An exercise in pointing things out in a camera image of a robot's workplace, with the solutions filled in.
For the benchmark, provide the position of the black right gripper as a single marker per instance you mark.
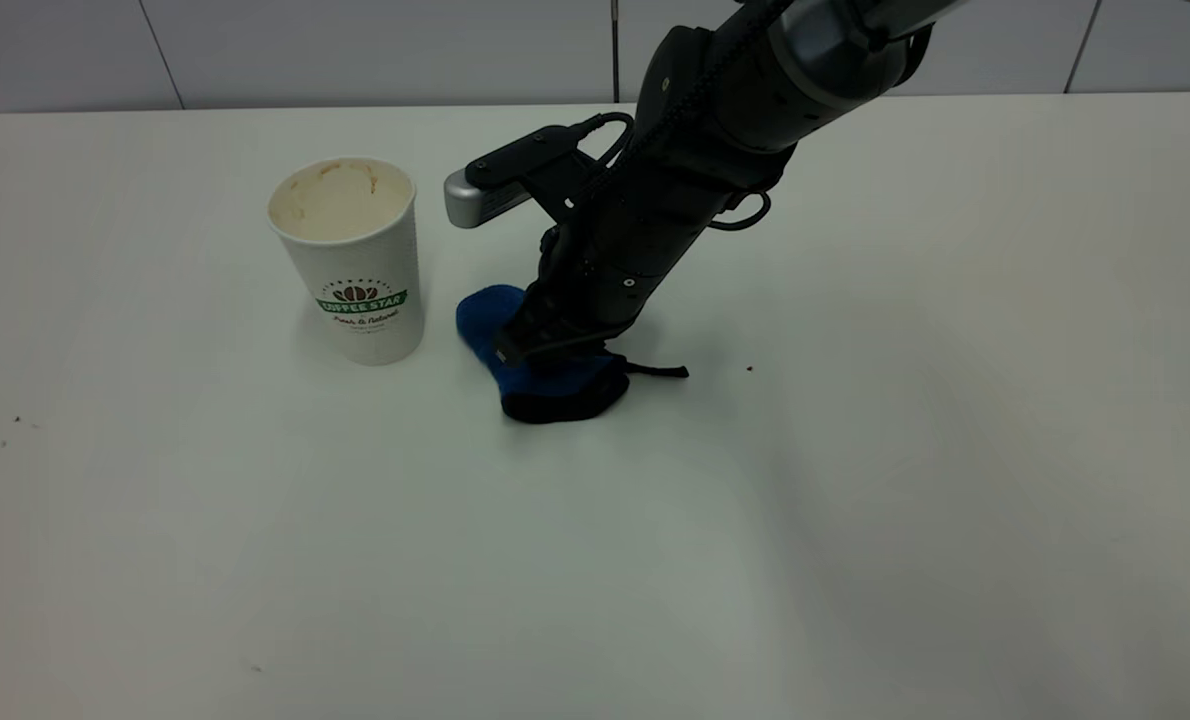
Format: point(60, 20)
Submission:
point(625, 250)

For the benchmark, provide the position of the blue cloth with black trim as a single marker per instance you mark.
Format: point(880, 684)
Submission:
point(545, 390)

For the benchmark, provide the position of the white paper coffee cup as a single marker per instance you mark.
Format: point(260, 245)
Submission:
point(355, 260)

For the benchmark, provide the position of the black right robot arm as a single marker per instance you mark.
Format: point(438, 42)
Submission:
point(785, 70)

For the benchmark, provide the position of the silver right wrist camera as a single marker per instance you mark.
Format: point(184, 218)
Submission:
point(495, 180)

